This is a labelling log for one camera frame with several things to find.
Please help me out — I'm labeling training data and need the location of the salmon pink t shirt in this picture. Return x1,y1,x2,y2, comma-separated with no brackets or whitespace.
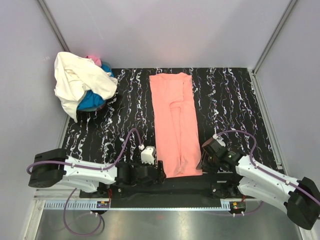
149,72,203,178

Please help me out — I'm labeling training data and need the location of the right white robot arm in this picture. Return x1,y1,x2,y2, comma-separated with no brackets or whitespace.
197,135,320,230

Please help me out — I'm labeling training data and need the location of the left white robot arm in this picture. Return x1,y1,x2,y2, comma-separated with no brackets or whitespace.
26,146,166,198

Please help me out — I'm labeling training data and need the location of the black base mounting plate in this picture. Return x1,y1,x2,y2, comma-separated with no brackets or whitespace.
79,171,257,209

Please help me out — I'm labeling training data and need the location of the blue t shirt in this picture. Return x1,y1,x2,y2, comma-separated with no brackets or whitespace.
76,62,115,111

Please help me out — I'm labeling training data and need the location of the cream t shirt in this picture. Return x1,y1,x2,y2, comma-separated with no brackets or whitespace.
54,51,118,122

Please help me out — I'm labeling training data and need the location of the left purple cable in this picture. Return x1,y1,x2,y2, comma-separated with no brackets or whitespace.
26,128,146,237

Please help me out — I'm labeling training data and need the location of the right slotted cable duct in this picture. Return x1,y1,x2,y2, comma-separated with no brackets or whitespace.
220,198,247,210

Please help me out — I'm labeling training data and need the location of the slotted cable duct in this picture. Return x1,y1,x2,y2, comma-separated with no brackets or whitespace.
44,200,111,211
220,198,247,210

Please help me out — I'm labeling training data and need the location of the left slotted cable duct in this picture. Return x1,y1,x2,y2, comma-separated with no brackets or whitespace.
44,200,111,211

